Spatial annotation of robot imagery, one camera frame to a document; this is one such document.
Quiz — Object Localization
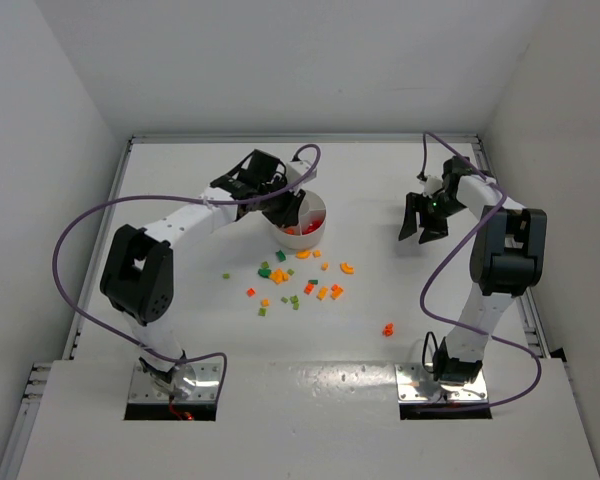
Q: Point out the red legos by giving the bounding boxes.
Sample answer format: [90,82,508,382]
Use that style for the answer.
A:
[302,219,324,235]

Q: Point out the orange arch lego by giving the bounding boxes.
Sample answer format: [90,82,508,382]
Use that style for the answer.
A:
[340,262,355,275]

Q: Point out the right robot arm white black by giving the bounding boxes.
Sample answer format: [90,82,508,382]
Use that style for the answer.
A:
[399,156,548,386]

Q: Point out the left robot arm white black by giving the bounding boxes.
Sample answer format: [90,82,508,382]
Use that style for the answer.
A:
[100,150,317,398]

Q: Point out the white round divided container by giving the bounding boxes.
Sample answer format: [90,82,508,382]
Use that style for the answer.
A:
[269,190,327,251]

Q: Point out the yellow orange lego cluster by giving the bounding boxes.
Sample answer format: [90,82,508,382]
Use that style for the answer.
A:
[269,269,290,284]

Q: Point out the orange lego stack right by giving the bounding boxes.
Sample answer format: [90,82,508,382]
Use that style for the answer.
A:
[383,323,394,337]

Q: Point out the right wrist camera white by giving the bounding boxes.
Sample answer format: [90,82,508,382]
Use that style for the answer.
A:
[419,175,443,197]

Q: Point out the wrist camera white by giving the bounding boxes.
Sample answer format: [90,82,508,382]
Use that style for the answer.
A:
[419,175,443,197]
[285,160,317,187]

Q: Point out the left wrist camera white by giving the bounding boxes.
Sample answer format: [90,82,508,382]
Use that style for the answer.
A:
[285,160,317,187]

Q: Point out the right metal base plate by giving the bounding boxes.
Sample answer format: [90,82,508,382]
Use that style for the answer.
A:
[394,363,489,406]

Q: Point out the metal base plate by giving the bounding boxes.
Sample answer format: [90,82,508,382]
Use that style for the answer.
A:
[128,362,222,405]
[394,363,489,406]

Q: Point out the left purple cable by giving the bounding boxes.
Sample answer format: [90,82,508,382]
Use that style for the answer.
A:
[52,144,324,401]

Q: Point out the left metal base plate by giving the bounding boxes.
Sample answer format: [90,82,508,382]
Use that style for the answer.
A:
[128,362,222,405]

